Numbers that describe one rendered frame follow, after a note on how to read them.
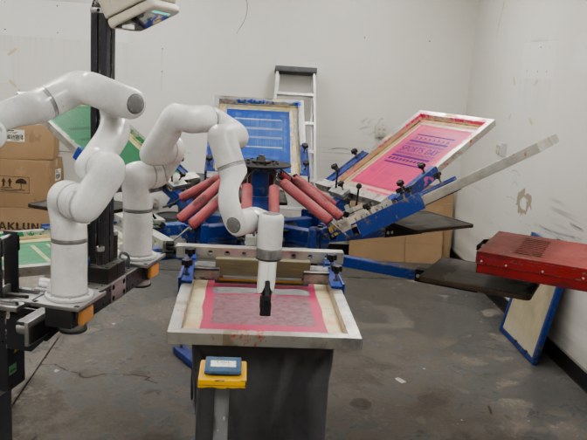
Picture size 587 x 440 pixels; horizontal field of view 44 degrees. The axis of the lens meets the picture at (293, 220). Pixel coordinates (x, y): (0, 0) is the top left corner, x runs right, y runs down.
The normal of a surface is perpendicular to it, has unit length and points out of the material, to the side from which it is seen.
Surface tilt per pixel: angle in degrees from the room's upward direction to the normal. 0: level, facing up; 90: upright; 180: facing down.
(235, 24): 90
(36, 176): 90
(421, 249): 72
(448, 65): 90
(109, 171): 83
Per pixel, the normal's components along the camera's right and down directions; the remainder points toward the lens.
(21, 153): 0.18, 0.25
